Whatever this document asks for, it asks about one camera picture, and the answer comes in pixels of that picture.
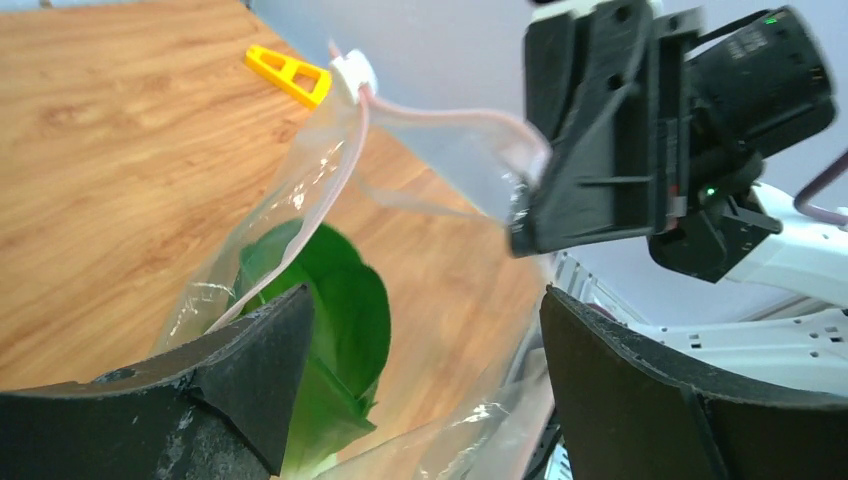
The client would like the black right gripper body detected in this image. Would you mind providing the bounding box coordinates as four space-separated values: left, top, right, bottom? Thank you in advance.
652 5 837 236

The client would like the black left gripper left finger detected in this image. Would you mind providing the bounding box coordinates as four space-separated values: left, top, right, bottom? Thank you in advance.
1 285 314 479

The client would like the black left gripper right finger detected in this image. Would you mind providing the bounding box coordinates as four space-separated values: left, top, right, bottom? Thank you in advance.
540 287 847 479

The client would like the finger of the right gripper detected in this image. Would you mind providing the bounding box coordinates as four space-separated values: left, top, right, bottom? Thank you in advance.
509 1 663 257

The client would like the green white bok choy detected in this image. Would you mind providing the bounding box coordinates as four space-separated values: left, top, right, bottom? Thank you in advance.
242 224 391 479

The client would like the clear zip top bag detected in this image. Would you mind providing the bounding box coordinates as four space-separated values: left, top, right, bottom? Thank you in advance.
155 50 551 476

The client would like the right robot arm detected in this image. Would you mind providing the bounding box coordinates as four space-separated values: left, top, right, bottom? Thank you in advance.
509 1 847 479

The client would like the yellow triangle toy block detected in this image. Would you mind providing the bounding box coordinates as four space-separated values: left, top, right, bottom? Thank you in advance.
244 45 332 110

